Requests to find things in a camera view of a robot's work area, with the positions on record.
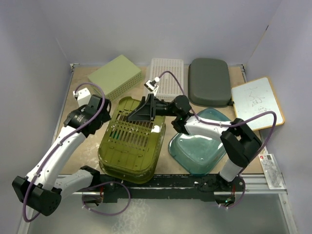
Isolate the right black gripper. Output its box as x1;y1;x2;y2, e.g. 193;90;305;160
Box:
126;94;178;122

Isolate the light green small basket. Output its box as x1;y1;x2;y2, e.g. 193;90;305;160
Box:
88;55;143;100

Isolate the white perforated plastic basket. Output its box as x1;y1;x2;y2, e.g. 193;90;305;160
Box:
145;58;184;102

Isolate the olive green plastic tub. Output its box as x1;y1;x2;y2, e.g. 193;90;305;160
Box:
97;97;166;184

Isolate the teal transparent plastic tub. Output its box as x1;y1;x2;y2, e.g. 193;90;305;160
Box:
168;108;232;177

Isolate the grey plastic tub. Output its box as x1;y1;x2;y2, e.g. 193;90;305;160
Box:
188;58;231;107

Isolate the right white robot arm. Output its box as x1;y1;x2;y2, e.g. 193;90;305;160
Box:
127;94;262;191

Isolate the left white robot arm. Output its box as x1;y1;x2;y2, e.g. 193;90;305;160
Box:
12;95;112;216

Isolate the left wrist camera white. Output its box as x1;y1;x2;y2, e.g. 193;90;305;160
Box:
73;88;91;107

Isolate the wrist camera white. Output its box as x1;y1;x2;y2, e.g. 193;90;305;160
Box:
144;77;160;96
73;88;91;107

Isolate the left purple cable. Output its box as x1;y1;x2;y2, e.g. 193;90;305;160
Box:
22;82;106;223

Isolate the purple cable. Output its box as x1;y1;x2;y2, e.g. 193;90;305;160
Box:
158;71;277;176
22;82;106;223

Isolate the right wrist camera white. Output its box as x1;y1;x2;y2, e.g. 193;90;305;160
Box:
144;77;160;96

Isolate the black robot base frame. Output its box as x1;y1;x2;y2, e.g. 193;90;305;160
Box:
79;174;246;203

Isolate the whiteboard with wooden frame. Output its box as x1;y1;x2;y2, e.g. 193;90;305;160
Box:
231;77;285;126

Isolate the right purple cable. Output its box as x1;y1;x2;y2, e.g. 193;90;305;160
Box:
158;71;277;176

